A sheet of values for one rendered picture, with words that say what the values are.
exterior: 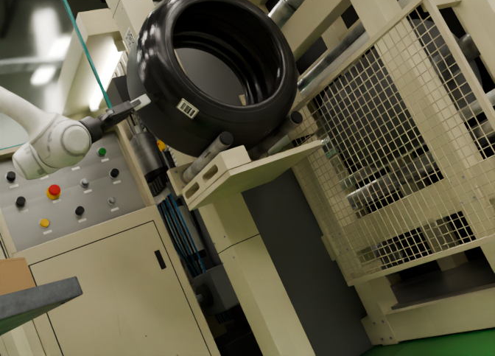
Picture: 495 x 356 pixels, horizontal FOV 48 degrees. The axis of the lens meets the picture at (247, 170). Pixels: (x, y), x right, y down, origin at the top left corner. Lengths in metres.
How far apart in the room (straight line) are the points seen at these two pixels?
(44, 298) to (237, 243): 1.02
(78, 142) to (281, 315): 0.99
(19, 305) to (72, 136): 0.49
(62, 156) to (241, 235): 0.83
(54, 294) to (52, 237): 1.01
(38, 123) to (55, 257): 0.74
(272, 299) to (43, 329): 0.77
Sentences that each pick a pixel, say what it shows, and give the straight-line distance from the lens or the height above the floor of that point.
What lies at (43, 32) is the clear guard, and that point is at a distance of 2.47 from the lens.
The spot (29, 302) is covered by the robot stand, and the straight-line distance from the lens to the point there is 1.09.
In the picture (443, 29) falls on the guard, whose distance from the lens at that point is 1.65.
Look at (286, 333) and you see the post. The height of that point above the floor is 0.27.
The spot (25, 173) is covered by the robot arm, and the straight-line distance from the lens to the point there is 1.59.
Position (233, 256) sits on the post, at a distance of 2.01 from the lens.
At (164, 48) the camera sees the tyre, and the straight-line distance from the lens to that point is 1.75.
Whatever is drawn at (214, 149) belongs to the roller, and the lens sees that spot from 1.73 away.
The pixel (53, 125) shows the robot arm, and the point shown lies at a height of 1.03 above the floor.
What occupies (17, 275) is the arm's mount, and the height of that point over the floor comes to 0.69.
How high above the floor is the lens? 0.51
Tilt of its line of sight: 9 degrees up
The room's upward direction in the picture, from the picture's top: 25 degrees counter-clockwise
